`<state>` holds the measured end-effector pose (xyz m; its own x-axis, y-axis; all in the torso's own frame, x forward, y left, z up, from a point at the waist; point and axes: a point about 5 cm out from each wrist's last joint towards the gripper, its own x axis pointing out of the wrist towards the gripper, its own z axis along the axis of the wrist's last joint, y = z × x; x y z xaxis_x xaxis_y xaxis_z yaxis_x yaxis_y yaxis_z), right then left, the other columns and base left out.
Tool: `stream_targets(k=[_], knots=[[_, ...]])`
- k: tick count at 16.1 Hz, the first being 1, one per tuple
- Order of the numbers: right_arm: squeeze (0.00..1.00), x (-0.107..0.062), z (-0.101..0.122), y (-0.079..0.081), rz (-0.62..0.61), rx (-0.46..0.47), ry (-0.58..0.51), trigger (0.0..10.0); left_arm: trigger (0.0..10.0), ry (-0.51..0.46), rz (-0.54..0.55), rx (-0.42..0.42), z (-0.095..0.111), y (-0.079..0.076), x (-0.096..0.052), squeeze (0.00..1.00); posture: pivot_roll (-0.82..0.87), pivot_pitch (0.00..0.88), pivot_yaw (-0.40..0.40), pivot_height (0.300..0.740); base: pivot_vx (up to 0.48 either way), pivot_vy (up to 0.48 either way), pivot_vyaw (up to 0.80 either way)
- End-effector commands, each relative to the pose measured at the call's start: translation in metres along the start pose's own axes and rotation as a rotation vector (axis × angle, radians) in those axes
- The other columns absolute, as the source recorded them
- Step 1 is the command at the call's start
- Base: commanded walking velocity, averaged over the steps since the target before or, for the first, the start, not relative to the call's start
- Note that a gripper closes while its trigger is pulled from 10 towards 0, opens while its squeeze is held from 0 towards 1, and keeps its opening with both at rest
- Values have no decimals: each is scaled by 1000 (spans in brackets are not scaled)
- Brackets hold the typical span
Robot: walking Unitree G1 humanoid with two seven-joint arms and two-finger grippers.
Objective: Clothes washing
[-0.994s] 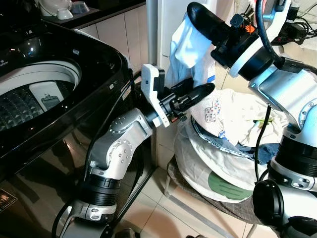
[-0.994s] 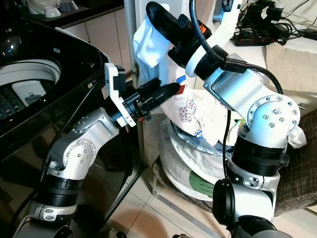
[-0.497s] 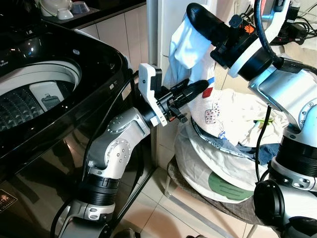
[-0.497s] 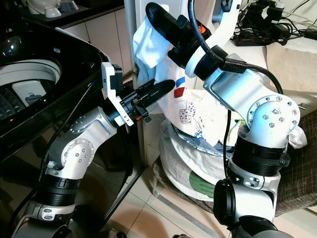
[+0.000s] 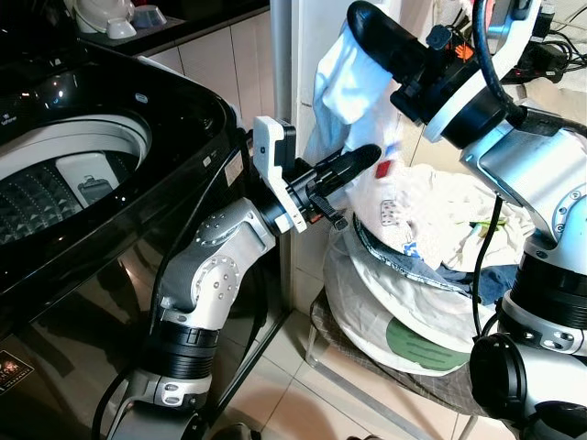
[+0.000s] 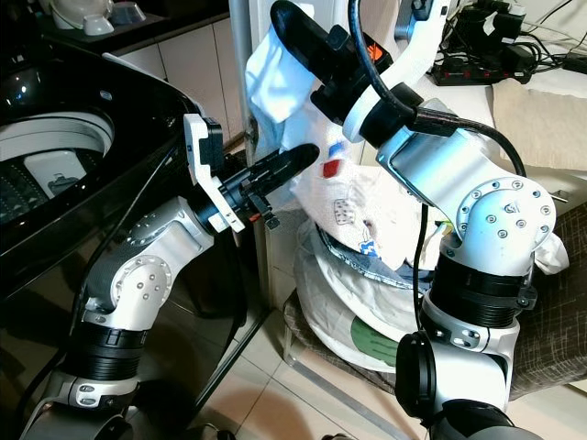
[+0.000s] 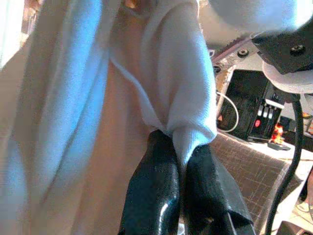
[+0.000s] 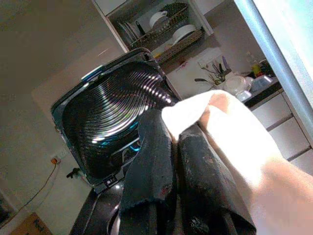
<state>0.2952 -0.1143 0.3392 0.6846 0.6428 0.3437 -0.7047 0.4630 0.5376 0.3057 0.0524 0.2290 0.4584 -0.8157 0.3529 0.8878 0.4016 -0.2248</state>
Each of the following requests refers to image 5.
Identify black power strip red switches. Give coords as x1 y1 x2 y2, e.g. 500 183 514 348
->
521 40 574 85

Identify plain white garment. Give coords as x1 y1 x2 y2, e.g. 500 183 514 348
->
310 23 401 155

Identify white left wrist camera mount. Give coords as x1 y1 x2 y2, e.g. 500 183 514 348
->
252 116 309 233

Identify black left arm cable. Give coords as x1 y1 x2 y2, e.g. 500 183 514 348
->
90 136 253 440

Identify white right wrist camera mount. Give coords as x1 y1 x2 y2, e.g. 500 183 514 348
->
424 0 544 148

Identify white washer drum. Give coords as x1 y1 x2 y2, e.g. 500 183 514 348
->
0 114 153 247

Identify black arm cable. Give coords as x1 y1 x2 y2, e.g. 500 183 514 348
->
471 0 531 342
90 136 253 440

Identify small grey bowl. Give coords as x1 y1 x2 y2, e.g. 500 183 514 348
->
133 5 169 29

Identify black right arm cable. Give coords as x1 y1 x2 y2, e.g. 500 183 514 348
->
471 0 531 342

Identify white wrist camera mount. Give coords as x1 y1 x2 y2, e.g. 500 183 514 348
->
252 116 309 233
424 0 544 148

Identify black top-load washing machine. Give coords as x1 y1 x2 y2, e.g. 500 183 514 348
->
0 37 296 440

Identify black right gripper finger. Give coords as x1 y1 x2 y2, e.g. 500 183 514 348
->
347 0 434 87

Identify washer label sticker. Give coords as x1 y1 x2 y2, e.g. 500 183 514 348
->
0 351 35 396

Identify white laundry bag green circle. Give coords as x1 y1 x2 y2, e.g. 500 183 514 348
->
323 218 516 377

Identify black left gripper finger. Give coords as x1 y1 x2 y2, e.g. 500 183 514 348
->
321 144 382 177
323 160 379 193

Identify white printed garment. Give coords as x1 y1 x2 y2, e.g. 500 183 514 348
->
353 128 526 276

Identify beige table cloth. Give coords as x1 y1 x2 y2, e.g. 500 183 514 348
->
525 64 587 129

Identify blue denim garment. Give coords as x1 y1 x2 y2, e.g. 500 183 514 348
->
404 255 516 305

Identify white rounded appliance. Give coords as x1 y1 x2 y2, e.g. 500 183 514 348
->
72 0 140 40

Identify white cabinet dark countertop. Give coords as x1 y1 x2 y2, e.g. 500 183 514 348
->
101 0 276 127

